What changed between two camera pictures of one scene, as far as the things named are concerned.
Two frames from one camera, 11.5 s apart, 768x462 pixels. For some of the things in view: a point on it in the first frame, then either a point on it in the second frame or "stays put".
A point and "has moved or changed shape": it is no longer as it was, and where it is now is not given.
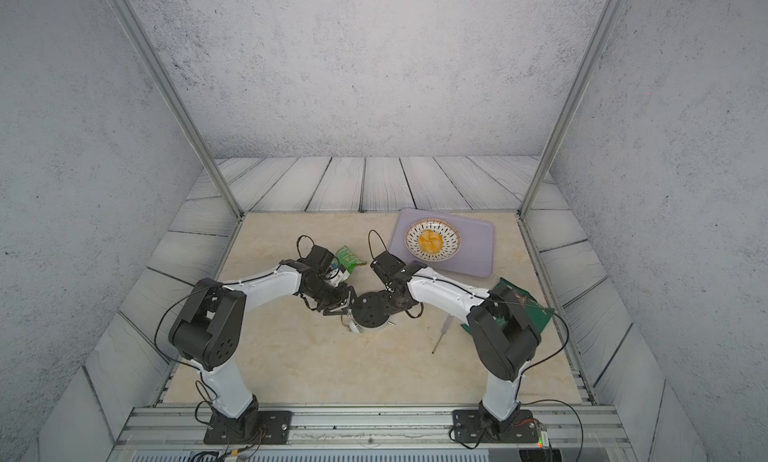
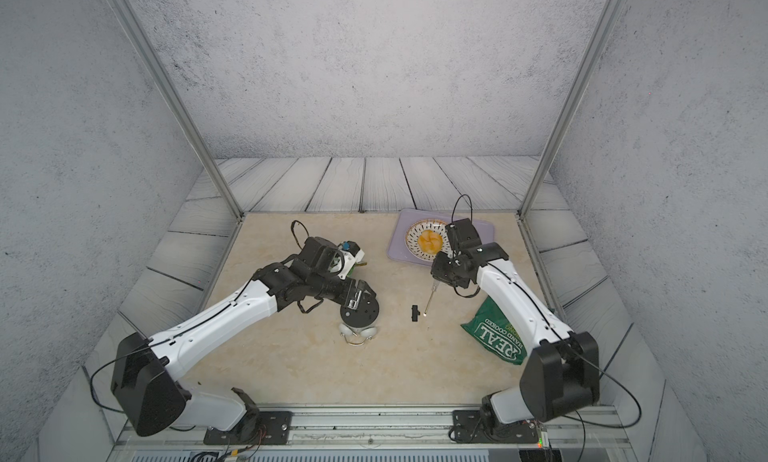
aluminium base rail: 374,433 stays put
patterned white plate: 433,240 stays put
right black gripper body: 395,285 -> 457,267
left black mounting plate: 271,427 stays put
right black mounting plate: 468,426 stays put
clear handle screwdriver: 446,326 has moved or changed shape
